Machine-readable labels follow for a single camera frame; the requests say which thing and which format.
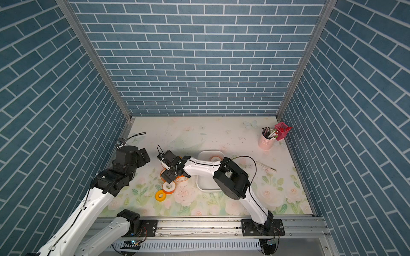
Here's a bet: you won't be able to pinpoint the orange white sealing tape roll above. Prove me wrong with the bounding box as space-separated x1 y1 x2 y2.
162 181 176 195

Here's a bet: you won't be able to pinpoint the white plastic storage box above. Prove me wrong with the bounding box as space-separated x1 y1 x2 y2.
196 150 225 193

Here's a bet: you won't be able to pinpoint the orange white tape roll top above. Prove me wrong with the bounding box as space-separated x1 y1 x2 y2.
210 156 222 162

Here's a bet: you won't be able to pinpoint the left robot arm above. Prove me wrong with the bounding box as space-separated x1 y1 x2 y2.
35 146 150 256

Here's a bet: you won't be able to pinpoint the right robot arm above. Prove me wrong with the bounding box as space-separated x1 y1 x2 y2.
158 150 273 235

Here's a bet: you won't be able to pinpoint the yellow tape roll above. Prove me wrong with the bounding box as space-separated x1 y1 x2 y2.
155 190 167 202

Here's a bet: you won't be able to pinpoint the clear pen on table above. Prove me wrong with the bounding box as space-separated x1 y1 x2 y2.
256 161 278 172

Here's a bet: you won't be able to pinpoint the pink metal pen bucket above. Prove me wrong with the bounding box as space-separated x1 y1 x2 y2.
258 133 276 150

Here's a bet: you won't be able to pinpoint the pens in bucket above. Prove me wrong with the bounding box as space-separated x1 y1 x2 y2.
262 127 278 140

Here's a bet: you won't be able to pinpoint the magenta plastic basket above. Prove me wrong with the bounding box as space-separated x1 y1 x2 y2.
274 122 293 141

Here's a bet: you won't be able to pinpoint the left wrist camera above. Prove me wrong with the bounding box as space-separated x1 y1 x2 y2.
115 138 125 147

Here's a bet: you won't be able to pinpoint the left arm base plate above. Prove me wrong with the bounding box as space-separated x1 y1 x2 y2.
109 218 158 240

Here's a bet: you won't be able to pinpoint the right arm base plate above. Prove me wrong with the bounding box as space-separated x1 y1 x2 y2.
241 219 285 236

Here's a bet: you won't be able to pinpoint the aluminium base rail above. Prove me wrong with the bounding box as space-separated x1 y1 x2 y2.
83 215 331 240

